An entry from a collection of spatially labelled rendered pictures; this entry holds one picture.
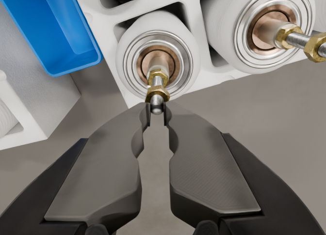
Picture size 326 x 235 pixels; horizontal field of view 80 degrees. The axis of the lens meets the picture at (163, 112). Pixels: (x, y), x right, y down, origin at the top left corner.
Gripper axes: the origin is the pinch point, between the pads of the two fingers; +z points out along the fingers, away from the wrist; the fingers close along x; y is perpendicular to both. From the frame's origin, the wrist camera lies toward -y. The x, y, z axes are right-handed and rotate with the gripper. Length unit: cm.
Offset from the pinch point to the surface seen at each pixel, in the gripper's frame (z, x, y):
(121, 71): 9.9, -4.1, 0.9
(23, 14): 25.1, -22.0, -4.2
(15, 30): 25.4, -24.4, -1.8
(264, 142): 35, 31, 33
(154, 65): 6.9, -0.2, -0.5
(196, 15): 16.8, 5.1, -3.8
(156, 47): 9.5, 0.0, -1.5
